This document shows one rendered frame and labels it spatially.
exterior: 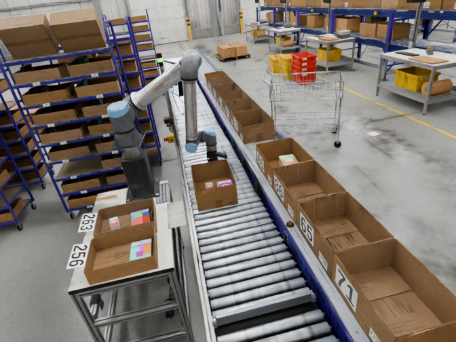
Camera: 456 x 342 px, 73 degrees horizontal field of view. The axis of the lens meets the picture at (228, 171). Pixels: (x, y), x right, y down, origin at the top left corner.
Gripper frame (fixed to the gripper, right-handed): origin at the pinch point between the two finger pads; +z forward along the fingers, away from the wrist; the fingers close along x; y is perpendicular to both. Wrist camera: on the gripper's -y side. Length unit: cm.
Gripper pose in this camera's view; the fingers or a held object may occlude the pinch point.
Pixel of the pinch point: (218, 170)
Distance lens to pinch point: 254.6
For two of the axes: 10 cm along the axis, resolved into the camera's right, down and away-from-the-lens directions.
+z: 1.1, 8.6, 4.9
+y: -9.7, 1.9, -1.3
